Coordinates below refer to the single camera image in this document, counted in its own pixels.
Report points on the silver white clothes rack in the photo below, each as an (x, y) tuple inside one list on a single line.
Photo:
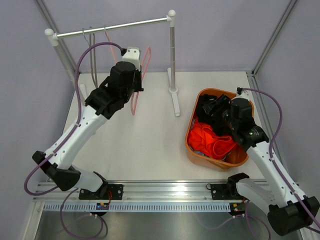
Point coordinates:
[(170, 18)]

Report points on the pink hanger with black shorts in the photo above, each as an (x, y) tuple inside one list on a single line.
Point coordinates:
[(144, 65)]

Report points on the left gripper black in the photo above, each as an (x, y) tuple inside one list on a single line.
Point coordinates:
[(138, 74)]

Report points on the white slotted cable duct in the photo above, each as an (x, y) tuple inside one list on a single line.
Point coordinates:
[(151, 207)]

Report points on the grey clothes hanger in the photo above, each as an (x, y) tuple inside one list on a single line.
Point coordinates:
[(92, 57)]

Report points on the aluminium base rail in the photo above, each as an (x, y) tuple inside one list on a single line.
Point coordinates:
[(143, 191)]

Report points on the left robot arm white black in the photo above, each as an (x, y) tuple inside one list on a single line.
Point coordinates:
[(102, 103)]

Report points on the black shorts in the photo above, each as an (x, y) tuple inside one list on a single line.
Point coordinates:
[(218, 125)]

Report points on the light blue shorts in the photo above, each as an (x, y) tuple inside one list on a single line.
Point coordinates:
[(213, 156)]

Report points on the orange shorts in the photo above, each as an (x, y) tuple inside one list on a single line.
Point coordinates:
[(202, 138)]

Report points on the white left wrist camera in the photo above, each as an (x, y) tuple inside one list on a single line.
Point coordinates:
[(132, 55)]

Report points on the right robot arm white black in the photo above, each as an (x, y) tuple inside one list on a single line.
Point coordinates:
[(286, 205)]

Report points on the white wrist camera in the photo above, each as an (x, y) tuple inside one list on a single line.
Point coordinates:
[(242, 92), (132, 55)]

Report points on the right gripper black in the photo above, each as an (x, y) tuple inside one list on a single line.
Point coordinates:
[(222, 102)]

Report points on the orange plastic basket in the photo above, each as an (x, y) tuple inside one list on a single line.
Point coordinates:
[(235, 158)]

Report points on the pink hanger with orange shorts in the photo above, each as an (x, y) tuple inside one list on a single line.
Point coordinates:
[(111, 46)]

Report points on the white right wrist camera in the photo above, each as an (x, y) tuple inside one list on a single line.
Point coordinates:
[(242, 92)]

